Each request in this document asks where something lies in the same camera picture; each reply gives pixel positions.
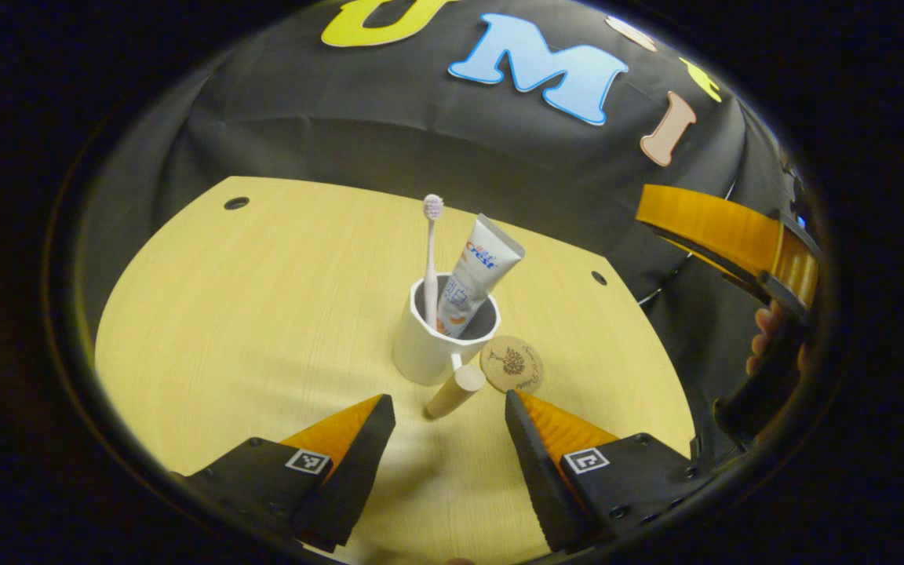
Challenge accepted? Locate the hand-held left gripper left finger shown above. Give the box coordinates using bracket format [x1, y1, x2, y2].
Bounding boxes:
[169, 394, 396, 554]

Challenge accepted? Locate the white toothpaste tube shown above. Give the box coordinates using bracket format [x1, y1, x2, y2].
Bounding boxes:
[436, 213, 526, 340]

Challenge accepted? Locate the round wooden coaster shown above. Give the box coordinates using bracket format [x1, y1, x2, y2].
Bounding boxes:
[480, 336, 545, 395]

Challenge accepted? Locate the white cable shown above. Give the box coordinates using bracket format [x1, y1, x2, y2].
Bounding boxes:
[635, 251, 692, 307]

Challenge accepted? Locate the black backdrop cloth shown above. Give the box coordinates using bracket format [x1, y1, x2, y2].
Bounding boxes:
[79, 0, 822, 409]

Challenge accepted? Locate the white cup with wooden handle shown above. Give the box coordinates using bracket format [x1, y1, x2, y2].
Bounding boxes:
[392, 272, 502, 420]

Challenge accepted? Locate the light wooden desktop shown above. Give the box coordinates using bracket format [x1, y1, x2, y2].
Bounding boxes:
[95, 176, 696, 565]

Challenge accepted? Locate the pink toothbrush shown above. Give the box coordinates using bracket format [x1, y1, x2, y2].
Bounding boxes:
[422, 194, 445, 329]

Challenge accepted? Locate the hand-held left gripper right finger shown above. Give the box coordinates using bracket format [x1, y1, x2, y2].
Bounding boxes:
[505, 390, 716, 554]

